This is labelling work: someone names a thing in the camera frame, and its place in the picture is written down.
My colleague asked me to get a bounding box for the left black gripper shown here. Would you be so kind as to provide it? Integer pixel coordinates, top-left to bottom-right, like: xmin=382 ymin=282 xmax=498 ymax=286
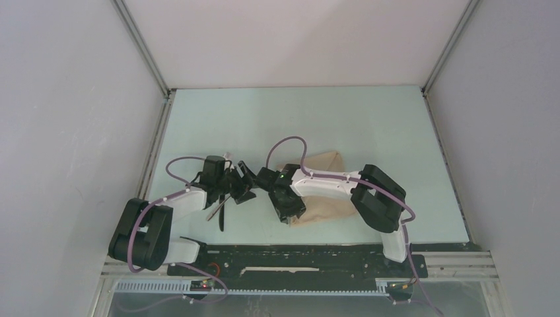
xmin=215 ymin=161 xmax=258 ymax=205

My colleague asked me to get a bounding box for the beige cloth napkin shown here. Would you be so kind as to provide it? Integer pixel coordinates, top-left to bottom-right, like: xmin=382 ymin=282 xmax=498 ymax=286
xmin=276 ymin=151 xmax=358 ymax=225

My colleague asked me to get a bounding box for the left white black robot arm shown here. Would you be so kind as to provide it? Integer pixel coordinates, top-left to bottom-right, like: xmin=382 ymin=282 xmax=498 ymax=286
xmin=108 ymin=155 xmax=256 ymax=275

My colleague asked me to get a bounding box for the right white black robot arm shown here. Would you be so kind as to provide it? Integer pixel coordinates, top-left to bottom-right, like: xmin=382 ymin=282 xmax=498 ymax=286
xmin=255 ymin=164 xmax=411 ymax=276

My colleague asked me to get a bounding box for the black knife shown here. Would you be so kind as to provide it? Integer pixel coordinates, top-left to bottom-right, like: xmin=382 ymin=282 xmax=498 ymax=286
xmin=219 ymin=196 xmax=226 ymax=232

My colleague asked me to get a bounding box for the silver fork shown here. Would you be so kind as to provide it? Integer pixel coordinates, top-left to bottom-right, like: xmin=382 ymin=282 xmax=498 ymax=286
xmin=206 ymin=195 xmax=231 ymax=221

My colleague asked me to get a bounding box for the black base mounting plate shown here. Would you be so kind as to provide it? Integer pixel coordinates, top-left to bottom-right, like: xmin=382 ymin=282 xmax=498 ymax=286
xmin=192 ymin=244 xmax=428 ymax=290

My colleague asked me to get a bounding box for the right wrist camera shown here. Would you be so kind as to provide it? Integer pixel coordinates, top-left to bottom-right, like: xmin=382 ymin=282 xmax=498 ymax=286
xmin=255 ymin=164 xmax=300 ymax=192

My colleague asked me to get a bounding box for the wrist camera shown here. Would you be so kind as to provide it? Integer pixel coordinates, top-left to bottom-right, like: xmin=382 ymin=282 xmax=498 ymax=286
xmin=199 ymin=155 xmax=231 ymax=186
xmin=255 ymin=164 xmax=300 ymax=192

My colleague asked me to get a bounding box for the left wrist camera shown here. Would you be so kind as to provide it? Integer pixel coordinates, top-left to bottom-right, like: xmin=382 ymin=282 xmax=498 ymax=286
xmin=199 ymin=155 xmax=231 ymax=186

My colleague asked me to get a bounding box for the white slotted cable duct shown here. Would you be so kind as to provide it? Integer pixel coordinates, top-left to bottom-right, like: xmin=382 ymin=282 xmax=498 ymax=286
xmin=114 ymin=279 xmax=388 ymax=297

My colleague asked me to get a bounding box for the aluminium frame rail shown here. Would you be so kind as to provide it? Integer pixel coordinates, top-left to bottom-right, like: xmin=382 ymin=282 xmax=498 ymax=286
xmin=100 ymin=249 xmax=500 ymax=282

